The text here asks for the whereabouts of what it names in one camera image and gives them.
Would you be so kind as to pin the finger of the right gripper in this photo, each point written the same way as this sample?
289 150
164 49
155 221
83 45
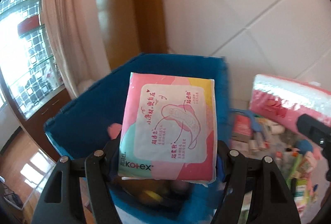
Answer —
318 132

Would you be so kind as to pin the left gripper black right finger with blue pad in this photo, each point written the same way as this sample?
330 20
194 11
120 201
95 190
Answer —
271 200

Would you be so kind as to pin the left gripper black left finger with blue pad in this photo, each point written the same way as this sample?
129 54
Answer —
60 200

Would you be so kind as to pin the red white tissue pack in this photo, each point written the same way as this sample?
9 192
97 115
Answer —
284 100

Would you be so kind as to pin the pink Kotex pad package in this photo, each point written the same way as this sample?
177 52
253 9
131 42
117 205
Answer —
169 129

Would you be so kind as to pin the red white box left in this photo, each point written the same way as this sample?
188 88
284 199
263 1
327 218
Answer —
242 126

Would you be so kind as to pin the blue plastic storage bin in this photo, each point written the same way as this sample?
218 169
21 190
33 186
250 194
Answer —
81 127

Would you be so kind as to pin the pink pig plush red dress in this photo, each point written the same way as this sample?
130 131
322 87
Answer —
114 130

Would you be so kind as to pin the brown bear plush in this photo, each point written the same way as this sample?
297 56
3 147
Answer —
150 192

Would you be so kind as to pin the pink curtain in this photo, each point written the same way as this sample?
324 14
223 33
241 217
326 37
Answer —
76 42

